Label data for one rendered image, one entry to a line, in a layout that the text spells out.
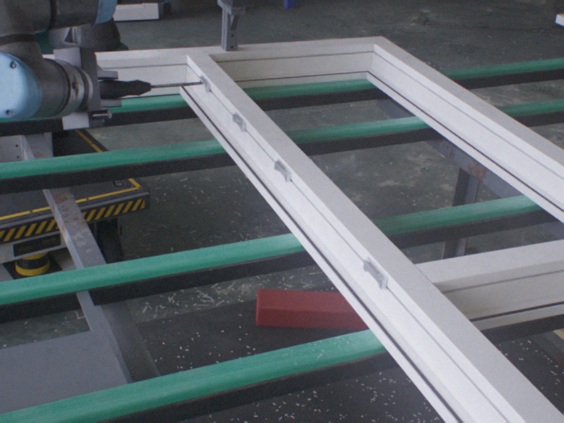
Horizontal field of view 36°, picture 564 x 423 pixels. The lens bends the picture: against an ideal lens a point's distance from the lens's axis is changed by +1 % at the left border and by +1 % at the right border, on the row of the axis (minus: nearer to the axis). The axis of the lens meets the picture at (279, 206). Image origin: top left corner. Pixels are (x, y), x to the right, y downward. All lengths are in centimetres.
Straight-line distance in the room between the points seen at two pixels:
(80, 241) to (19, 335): 123
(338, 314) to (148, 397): 62
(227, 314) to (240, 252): 36
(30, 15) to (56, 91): 11
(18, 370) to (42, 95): 43
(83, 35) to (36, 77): 112
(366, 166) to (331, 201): 233
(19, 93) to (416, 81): 82
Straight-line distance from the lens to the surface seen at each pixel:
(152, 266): 115
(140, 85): 156
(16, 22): 129
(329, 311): 149
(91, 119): 144
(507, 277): 110
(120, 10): 513
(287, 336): 149
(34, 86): 125
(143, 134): 365
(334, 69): 185
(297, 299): 151
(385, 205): 321
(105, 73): 152
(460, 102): 161
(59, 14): 133
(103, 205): 244
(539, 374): 152
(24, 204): 246
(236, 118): 144
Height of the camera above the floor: 148
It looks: 28 degrees down
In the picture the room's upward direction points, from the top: 5 degrees clockwise
